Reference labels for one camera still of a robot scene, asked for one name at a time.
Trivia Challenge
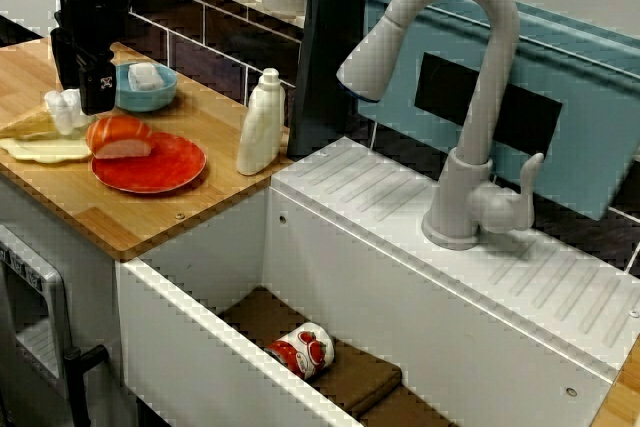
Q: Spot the dark vertical post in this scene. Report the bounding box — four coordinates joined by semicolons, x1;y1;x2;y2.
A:
288;0;386;158

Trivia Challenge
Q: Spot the toy salmon sushi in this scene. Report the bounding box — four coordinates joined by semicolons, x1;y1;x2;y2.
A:
85;115;155;161

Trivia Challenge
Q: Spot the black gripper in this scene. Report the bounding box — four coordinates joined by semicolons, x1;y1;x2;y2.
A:
49;0;129;116

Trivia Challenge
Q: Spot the black cabinet handle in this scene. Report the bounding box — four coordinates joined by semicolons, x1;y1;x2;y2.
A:
62;344;109;427

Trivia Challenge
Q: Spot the toy appliance front panel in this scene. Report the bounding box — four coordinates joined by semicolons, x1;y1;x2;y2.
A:
0;224;76;398

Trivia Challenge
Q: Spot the brown folded cloth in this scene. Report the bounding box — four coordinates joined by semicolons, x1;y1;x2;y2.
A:
217;286;461;427

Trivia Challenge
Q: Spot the white toy kitchen cabinet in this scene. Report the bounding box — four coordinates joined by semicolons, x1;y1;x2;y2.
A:
0;166;121;427

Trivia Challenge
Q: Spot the white toy sink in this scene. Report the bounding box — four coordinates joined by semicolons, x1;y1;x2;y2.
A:
115;136;634;427

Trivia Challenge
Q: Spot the red round plate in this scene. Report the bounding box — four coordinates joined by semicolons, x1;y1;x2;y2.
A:
90;130;208;195

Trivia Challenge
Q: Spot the white plastic bottle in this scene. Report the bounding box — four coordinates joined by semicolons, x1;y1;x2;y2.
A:
236;67;287;177

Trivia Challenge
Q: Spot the cream scalloped plate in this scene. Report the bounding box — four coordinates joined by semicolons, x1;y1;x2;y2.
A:
0;136;94;164

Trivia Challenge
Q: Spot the light blue plastic crate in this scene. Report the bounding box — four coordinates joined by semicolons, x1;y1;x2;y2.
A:
355;0;640;222

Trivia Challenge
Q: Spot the light blue bowl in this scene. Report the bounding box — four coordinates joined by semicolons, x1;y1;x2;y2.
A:
113;61;179;113

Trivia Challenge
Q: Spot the grey toy faucet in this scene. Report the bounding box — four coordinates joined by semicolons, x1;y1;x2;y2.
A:
335;0;546;252

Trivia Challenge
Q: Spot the toy ice cream cone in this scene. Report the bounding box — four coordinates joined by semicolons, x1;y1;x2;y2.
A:
0;89;91;141

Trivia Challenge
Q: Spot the white textured sponge toy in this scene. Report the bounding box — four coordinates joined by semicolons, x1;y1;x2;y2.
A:
127;61;165;93

